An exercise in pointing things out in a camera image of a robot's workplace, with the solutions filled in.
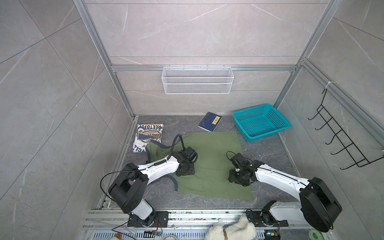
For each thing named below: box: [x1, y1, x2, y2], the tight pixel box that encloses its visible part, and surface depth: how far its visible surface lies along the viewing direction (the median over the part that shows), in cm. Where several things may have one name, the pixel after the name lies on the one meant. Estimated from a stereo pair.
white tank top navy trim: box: [132, 123, 164, 153], surface depth 105 cm
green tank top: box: [146, 131, 254, 202], surface depth 88 cm
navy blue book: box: [197, 111, 223, 132], surface depth 117 cm
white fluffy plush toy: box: [205, 215, 256, 240], surface depth 63 cm
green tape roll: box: [308, 229, 322, 240], surface depth 70 cm
